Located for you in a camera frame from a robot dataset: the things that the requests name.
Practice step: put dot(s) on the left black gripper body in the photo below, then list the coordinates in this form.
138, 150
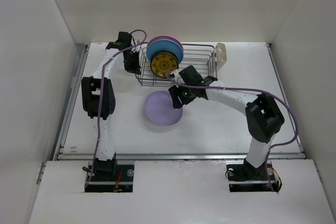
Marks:
132, 64

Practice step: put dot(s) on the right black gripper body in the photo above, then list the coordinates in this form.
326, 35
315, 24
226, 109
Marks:
185, 95

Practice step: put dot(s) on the lavender plastic plate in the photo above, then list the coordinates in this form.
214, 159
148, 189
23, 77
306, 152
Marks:
158, 107

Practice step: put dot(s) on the yellow patterned glass plate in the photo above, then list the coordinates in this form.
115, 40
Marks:
163, 62

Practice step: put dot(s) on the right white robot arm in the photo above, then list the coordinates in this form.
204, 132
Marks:
264, 118

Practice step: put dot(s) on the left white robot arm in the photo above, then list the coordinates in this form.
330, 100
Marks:
98, 99

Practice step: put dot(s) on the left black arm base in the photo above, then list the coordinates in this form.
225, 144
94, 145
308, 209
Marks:
119, 181

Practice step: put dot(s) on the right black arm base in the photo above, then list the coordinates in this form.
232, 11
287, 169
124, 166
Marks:
244, 178

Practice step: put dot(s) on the light blue plastic plate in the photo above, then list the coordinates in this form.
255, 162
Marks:
165, 44

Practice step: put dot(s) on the pink plastic plate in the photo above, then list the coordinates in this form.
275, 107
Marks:
165, 37

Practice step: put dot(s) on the beige plastic cutlery holder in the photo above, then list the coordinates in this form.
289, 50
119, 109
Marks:
221, 55

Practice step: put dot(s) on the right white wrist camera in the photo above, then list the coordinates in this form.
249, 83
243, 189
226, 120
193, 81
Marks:
174, 76

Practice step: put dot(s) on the aluminium front rail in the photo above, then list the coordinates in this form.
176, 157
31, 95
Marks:
163, 157

